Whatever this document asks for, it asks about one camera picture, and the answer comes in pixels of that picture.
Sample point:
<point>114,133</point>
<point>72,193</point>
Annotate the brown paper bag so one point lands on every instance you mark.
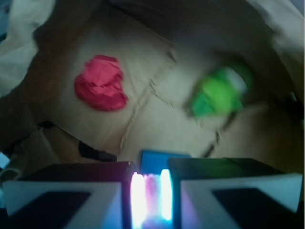
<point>164,47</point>

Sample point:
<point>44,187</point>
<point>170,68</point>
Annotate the green plush frog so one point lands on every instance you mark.
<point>221,91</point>

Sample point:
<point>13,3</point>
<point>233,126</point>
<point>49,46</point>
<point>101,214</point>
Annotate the pink plush bunny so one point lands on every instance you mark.
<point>152,189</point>

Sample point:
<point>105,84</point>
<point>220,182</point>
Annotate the blue rectangular block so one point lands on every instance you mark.
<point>153,162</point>

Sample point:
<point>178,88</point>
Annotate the red crumpled cloth toy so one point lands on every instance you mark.
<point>100,84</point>

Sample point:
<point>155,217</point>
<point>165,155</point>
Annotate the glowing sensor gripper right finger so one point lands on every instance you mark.
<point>234,193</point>

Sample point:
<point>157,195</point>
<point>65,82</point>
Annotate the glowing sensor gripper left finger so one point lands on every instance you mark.
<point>71,196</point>

